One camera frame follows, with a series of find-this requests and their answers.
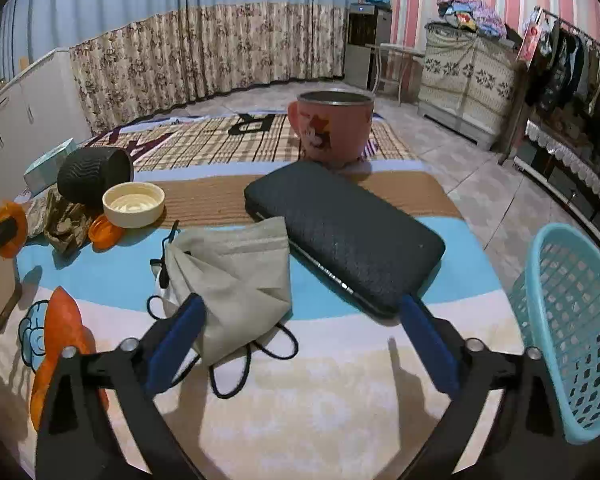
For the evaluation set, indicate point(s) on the teal tissue box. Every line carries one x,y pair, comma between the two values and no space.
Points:
43,172

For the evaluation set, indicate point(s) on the grey drawstring pouch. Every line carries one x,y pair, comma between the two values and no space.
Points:
243,277

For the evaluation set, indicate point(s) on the clothes rack with garments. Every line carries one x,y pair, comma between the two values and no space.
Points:
559,87

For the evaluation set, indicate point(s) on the grey water dispenser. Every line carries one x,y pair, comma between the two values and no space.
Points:
368,26

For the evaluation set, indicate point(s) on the orange lid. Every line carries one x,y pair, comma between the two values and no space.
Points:
103,234

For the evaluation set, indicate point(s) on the small metal chair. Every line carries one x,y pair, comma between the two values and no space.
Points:
393,66

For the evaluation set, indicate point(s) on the cream plastic bowl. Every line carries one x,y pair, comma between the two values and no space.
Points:
133,205

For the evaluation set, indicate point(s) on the low shelf with lace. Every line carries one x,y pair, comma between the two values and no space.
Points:
562,174

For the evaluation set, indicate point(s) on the white cabinet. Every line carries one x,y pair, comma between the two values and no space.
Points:
39,109

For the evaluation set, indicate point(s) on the blue floral curtain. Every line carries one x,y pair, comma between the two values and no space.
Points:
133,58

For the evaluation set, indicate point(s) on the brown phone case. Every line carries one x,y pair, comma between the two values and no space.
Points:
10,289

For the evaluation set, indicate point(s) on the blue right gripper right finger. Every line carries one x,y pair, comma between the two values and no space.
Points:
436,343

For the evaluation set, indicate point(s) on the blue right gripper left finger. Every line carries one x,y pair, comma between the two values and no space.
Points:
167,343

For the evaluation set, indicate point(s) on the pile of folded clothes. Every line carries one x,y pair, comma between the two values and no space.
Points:
473,15

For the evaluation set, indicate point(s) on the orange plastic bag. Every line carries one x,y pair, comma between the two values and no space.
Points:
63,328

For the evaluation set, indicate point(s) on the black ribbed cup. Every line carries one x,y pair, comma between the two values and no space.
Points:
88,173

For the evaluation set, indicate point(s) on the light blue plastic basket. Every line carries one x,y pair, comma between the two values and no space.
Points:
556,301

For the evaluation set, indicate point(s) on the covered dresser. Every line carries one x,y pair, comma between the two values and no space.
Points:
469,83

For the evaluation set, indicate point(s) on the black zip case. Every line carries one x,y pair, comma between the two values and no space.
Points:
378,254

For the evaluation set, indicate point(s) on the pink cartoon mug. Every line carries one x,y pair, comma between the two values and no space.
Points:
333,126

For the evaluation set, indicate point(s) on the cartoon striped blanket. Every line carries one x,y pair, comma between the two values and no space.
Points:
292,379

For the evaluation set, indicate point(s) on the brown wrapper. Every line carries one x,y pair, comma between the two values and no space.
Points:
62,223

